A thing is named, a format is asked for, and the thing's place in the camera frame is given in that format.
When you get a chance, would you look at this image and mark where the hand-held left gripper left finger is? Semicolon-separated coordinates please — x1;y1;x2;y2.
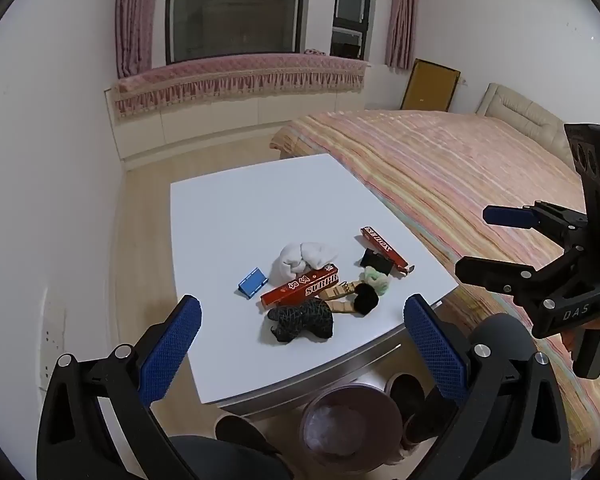
36;294;203;480

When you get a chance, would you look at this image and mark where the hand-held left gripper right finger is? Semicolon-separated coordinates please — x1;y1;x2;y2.
403;294;573;480

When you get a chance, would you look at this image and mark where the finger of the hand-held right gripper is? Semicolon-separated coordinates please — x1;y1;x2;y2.
482;201;588;250
455;247;589;311

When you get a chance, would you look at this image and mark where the black fluffy pompom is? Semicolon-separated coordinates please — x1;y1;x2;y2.
352;282;380;317

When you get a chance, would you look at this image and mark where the small blue card holder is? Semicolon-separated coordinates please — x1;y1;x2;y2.
238;267;271;300

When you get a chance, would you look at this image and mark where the black binder clip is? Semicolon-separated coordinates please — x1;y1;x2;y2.
360;248;395;277

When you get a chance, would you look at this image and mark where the wooden clothespin half with spring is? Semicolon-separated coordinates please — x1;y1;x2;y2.
330;282;361;301

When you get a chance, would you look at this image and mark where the long red paper box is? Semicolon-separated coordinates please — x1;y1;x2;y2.
360;226;416;276
260;266;342;309

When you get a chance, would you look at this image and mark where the round brown trash bin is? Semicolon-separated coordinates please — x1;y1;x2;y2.
299;382;405;471

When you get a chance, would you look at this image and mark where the black mesh cloth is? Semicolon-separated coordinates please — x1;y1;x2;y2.
266;299;335;345

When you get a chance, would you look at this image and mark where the white cloth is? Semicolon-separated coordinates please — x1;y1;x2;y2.
271;241;341;286

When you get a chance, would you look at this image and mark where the striped bed blanket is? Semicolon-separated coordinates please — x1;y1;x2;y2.
270;108;600;463

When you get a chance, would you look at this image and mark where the person's right shoe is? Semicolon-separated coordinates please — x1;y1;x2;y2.
384;372;458;456

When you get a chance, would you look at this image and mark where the person's shoe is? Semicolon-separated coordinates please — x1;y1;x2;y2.
384;372;458;456
215;414;282;461

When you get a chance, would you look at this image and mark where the beige padded headboard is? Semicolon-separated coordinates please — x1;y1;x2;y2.
476;82;588;171

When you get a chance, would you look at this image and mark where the person's left shoe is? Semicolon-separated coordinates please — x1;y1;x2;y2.
215;414;282;461

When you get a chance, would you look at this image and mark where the person's left leg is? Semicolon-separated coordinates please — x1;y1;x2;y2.
170;434;293;480

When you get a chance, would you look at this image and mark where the pink curtain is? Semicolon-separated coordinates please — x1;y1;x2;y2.
116;0;154;79
386;0;419;70

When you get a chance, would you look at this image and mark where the white window seat cabinet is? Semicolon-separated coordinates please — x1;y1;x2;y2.
104;85;367;162

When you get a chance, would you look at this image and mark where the pink frilled window seat cover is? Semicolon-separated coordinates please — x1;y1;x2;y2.
111;52;371;118

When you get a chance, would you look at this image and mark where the large dark window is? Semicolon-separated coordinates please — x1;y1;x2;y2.
166;0;308;65

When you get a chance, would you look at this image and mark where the white wall outlet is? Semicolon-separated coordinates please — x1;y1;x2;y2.
39;290;65;392

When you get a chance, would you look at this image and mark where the yellow board with black frame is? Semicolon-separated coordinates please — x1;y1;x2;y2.
401;58;461;112

